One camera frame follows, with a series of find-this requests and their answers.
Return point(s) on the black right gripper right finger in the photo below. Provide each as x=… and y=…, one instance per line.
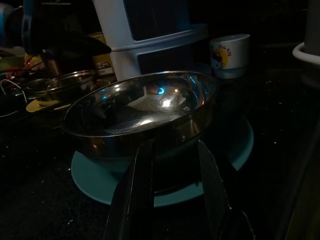
x=217, y=212

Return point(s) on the yellow labelled box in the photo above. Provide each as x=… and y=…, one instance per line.
x=102, y=63

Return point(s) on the yellow plate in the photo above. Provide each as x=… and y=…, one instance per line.
x=33, y=106

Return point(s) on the stainless steel sink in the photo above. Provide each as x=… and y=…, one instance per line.
x=307, y=200

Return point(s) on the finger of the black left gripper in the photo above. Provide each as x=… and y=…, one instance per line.
x=82, y=43

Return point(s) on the large steel bowl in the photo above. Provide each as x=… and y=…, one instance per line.
x=140, y=107

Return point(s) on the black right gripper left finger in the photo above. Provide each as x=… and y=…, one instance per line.
x=135, y=200

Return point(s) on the white cartoon print cup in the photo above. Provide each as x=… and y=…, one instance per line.
x=230, y=57

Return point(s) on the white tiered plastic rack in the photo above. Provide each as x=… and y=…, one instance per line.
x=117, y=37

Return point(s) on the grey cylindrical water filter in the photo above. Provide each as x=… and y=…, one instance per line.
x=312, y=25

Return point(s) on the light blue plate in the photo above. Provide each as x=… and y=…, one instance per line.
x=92, y=180

